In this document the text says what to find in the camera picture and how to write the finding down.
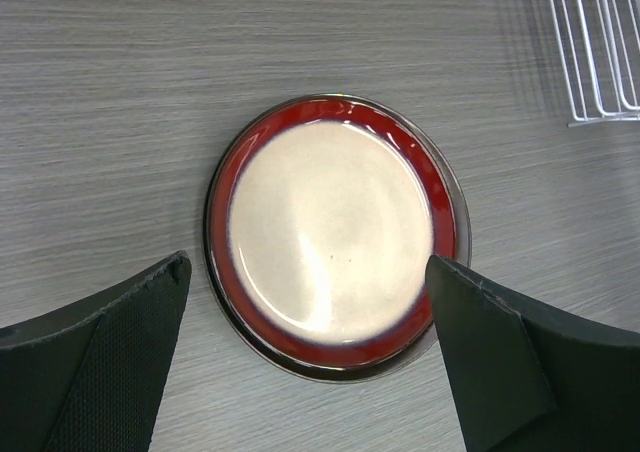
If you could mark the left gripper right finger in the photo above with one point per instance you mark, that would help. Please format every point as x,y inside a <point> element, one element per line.
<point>526,376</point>

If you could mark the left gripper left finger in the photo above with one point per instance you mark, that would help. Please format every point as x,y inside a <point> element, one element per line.
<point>90,376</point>

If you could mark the red rimmed grey plate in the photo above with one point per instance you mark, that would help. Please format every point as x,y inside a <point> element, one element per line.
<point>329,233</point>

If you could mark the brown rimmed cream plate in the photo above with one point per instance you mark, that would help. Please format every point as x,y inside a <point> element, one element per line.
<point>415,333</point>

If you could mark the white wire dish rack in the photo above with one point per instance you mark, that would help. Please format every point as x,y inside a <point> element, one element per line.
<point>598,43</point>

